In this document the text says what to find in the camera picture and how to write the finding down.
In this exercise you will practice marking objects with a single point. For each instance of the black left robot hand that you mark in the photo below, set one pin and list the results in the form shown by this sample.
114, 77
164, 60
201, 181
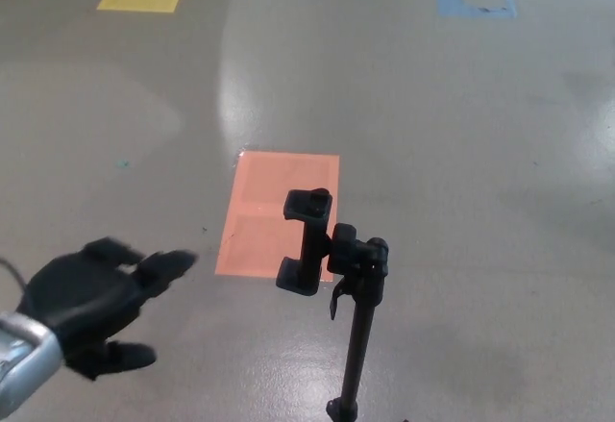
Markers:
81, 302

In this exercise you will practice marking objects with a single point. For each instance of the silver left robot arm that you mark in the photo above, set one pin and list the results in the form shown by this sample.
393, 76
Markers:
21, 354

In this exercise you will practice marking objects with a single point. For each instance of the black phone stand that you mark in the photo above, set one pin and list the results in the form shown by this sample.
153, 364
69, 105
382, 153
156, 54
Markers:
362, 268

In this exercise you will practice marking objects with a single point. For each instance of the orange floor marking rectangle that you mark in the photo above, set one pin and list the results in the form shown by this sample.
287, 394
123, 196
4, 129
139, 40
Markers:
264, 215

